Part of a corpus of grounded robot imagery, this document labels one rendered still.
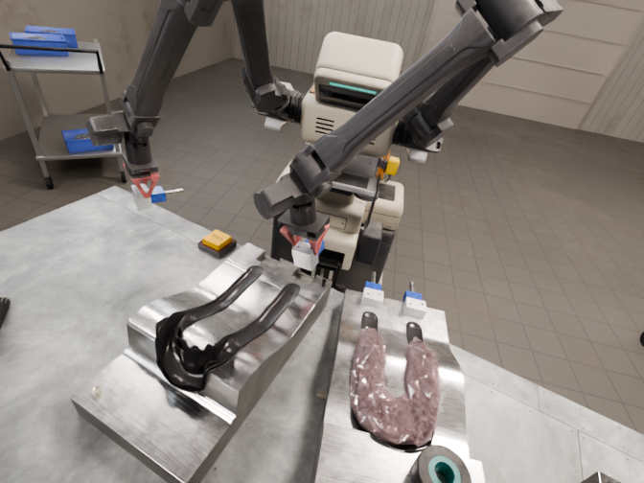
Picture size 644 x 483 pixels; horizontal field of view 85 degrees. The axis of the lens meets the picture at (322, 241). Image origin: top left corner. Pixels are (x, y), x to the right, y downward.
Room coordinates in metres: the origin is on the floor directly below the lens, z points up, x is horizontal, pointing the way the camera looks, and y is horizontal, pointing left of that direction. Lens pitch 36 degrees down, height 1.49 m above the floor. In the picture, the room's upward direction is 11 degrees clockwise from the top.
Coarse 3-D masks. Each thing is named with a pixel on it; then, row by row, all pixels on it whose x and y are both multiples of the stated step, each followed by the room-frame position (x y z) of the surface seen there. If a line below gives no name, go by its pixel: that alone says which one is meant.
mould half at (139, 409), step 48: (192, 288) 0.55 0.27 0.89; (144, 336) 0.38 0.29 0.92; (192, 336) 0.39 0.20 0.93; (288, 336) 0.47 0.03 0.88; (96, 384) 0.31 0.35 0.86; (144, 384) 0.33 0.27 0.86; (240, 384) 0.32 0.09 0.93; (144, 432) 0.25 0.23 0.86; (192, 432) 0.26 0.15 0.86; (192, 480) 0.20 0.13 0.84
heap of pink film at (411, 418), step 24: (360, 336) 0.49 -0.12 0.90; (360, 360) 0.42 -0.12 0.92; (384, 360) 0.44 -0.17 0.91; (408, 360) 0.45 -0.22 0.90; (432, 360) 0.45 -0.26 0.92; (360, 384) 0.38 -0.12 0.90; (384, 384) 0.40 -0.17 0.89; (408, 384) 0.40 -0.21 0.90; (432, 384) 0.41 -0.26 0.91; (360, 408) 0.34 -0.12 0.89; (384, 408) 0.35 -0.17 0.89; (408, 408) 0.35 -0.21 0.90; (432, 408) 0.37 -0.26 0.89; (384, 432) 0.31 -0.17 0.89; (408, 432) 0.31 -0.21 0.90; (432, 432) 0.33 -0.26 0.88
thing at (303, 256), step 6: (306, 240) 0.70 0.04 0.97; (294, 246) 0.66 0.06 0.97; (300, 246) 0.66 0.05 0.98; (306, 246) 0.66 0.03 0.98; (324, 246) 0.70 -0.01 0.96; (294, 252) 0.65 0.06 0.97; (300, 252) 0.64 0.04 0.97; (306, 252) 0.64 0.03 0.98; (312, 252) 0.64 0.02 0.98; (318, 252) 0.68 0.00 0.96; (294, 258) 0.65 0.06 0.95; (300, 258) 0.64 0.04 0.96; (306, 258) 0.64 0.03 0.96; (312, 258) 0.64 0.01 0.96; (294, 264) 0.66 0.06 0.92; (300, 264) 0.65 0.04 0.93; (306, 264) 0.64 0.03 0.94; (312, 264) 0.64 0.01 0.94
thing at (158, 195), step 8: (144, 184) 0.83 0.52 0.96; (136, 192) 0.78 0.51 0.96; (152, 192) 0.82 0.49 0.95; (160, 192) 0.83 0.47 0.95; (168, 192) 0.85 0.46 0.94; (176, 192) 0.86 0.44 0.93; (136, 200) 0.78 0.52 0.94; (144, 200) 0.79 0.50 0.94; (152, 200) 0.80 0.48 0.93; (160, 200) 0.82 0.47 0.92; (144, 208) 0.78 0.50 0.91
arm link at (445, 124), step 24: (480, 0) 0.63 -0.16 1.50; (504, 0) 0.61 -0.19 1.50; (528, 0) 0.60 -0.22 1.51; (552, 0) 0.67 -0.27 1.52; (504, 24) 0.60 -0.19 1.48; (480, 72) 0.74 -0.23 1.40; (432, 96) 0.84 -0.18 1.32; (456, 96) 0.79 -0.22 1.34; (408, 120) 0.90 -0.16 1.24; (432, 120) 0.85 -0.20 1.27
